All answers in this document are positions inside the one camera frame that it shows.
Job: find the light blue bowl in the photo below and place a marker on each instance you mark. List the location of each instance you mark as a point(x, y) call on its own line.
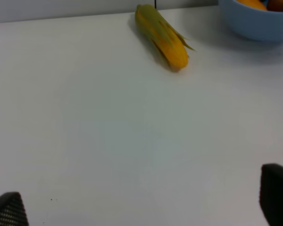
point(252, 23)

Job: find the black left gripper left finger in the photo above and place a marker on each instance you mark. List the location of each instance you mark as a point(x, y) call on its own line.
point(12, 210)

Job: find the yellow mango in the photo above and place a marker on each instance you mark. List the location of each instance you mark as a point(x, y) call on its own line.
point(257, 4)

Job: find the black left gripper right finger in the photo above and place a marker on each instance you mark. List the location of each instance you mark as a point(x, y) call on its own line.
point(271, 193)

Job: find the corn cob with husk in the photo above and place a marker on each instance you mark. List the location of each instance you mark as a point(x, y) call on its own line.
point(169, 44)

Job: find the red pomegranate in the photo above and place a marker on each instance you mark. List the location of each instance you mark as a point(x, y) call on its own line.
point(275, 5)

